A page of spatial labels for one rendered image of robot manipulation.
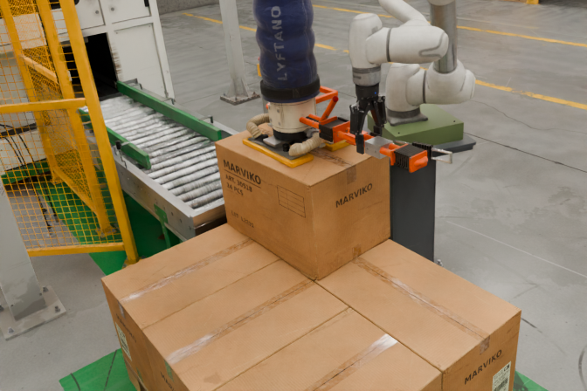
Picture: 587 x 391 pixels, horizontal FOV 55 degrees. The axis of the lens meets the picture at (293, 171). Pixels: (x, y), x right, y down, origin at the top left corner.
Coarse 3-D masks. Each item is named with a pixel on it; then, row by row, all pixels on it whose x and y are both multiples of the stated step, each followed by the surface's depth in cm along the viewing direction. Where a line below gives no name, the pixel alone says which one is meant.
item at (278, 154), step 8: (264, 136) 219; (248, 144) 223; (256, 144) 220; (264, 144) 218; (288, 144) 210; (264, 152) 215; (272, 152) 212; (280, 152) 210; (288, 152) 209; (280, 160) 207; (288, 160) 204; (296, 160) 204; (304, 160) 204
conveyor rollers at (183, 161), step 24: (120, 96) 438; (120, 120) 387; (144, 120) 387; (168, 120) 378; (144, 144) 344; (168, 144) 343; (192, 144) 342; (144, 168) 310; (168, 168) 308; (192, 168) 306; (216, 168) 304; (192, 192) 279; (216, 192) 277
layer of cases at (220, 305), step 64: (192, 256) 229; (256, 256) 225; (384, 256) 217; (128, 320) 203; (192, 320) 193; (256, 320) 190; (320, 320) 187; (384, 320) 185; (448, 320) 182; (512, 320) 182; (192, 384) 167; (256, 384) 165; (320, 384) 163; (384, 384) 161; (448, 384) 168; (512, 384) 198
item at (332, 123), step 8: (328, 120) 199; (336, 120) 200; (344, 120) 199; (320, 128) 197; (328, 128) 193; (336, 128) 192; (344, 128) 195; (320, 136) 198; (328, 136) 194; (336, 136) 193
